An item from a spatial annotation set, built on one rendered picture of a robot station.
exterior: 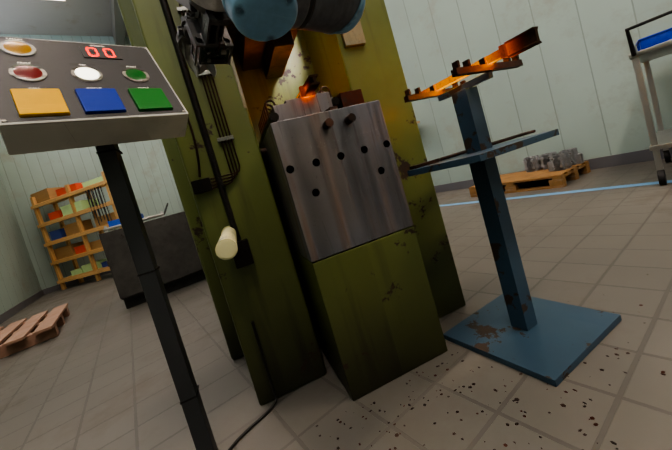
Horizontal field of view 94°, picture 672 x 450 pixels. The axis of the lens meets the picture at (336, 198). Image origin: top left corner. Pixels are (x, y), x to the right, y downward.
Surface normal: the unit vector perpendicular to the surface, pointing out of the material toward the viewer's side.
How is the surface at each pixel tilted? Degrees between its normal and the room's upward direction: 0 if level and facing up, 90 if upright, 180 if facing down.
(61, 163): 90
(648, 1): 90
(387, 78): 90
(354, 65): 90
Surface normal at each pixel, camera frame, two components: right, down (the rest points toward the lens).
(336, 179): 0.31, -0.03
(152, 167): 0.55, -0.11
